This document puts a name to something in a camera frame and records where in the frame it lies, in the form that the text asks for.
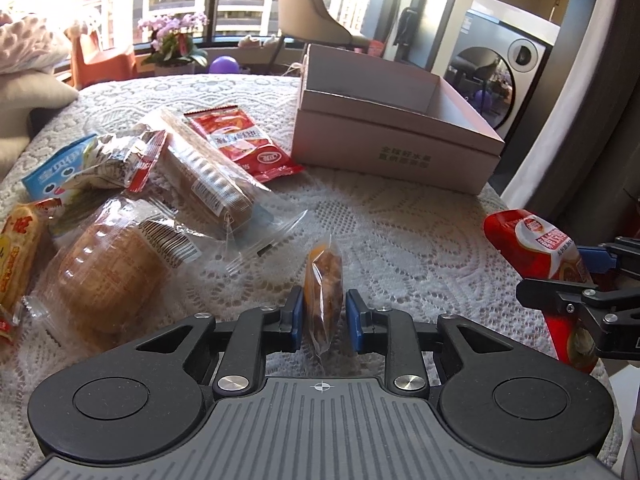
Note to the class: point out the red spicy strip packet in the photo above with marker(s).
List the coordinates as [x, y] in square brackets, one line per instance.
[245, 145]

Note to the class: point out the small orange snack packet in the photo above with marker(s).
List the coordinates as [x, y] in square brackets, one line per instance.
[325, 280]

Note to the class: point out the blue printed snack packet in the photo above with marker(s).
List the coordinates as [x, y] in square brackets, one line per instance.
[55, 165]

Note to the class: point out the beige chair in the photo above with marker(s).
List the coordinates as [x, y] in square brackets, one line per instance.
[300, 15]

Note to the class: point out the beige cardboard box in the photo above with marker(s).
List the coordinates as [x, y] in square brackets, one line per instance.
[380, 145]

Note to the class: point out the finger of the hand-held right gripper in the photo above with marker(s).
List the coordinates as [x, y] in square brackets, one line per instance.
[590, 305]
[600, 259]

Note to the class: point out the orange kid's chair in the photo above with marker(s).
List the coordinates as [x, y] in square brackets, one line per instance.
[100, 65]

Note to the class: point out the purple balloon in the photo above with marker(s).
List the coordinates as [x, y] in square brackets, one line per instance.
[224, 65]

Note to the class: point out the beige pillows with blanket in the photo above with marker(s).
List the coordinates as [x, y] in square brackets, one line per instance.
[25, 45]

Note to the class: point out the beige pillow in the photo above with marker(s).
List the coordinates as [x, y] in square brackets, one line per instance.
[30, 100]

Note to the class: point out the red packet with brown snack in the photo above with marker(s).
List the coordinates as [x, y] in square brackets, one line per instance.
[540, 250]

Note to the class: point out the grey washing machine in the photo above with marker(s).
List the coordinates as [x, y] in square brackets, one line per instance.
[500, 60]

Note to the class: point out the clear bread packet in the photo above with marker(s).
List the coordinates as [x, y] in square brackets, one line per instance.
[110, 270]

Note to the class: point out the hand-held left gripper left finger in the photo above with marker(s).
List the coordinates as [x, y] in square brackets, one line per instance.
[297, 317]

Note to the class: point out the long clear cookie packet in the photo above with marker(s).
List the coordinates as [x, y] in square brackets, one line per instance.
[210, 180]

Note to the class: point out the black framed window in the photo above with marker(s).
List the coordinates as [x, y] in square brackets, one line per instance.
[440, 5]

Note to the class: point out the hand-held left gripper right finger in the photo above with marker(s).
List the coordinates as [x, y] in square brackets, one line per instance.
[352, 322]

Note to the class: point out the pink flower plant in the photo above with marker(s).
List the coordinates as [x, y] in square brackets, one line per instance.
[172, 35]

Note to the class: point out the clear red crinkled snack packet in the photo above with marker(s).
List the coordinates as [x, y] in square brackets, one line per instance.
[130, 160]

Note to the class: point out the orange cracker packet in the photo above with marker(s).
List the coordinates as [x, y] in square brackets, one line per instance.
[22, 255]

